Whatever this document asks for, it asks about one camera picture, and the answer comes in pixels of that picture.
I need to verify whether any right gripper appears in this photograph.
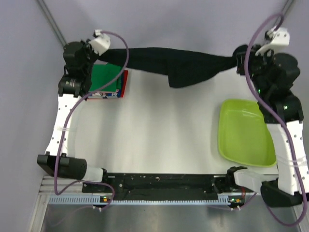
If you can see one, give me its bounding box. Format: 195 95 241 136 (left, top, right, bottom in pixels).
234 44 272 95

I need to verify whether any black t-shirt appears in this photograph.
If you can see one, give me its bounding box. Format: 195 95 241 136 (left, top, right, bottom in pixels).
98 47 239 89

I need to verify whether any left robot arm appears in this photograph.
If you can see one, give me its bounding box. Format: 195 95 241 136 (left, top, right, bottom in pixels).
37 39 111 192

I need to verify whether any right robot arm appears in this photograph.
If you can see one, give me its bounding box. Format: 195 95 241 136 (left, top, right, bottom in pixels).
225 45 309 208

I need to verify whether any green folded t-shirt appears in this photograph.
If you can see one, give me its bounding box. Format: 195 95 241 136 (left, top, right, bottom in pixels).
89 64 122 92

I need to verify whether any blue printed folded t-shirt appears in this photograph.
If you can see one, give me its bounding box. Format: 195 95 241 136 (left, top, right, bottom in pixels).
88 77 121 100

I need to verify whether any red folded t-shirt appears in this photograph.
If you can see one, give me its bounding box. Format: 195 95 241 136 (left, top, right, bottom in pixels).
118 70 128 98

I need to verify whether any lime green plastic bin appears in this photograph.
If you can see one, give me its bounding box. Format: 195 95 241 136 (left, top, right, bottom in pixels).
218 99 276 168

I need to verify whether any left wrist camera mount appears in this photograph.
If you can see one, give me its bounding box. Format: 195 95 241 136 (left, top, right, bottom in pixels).
88 29 111 56

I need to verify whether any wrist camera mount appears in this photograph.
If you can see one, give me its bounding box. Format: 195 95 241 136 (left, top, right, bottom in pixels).
255 27 290 56
88 29 111 56

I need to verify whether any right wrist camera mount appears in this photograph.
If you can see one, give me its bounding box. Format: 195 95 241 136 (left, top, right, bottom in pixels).
255 27 290 56

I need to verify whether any right aluminium frame post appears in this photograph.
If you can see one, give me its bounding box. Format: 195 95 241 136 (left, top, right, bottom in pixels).
281 0 296 18

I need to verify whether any aluminium frame post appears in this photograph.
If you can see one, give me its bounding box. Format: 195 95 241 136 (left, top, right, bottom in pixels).
35 0 67 47
281 0 296 18

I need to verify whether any left aluminium frame post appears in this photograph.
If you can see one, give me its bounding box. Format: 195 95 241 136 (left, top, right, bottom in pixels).
35 0 67 47

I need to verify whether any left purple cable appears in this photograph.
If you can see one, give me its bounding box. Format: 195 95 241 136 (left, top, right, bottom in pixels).
54 30 130 211

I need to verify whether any purple cable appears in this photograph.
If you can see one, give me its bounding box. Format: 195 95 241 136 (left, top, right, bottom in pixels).
244 12 309 227
54 30 130 211

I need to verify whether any grey slotted cable duct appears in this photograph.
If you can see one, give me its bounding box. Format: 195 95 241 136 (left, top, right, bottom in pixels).
48 195 243 205

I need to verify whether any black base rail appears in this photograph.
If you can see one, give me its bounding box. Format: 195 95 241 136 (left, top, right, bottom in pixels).
82 172 232 200

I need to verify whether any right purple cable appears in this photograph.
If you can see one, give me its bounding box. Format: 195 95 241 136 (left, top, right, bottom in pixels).
244 12 309 227

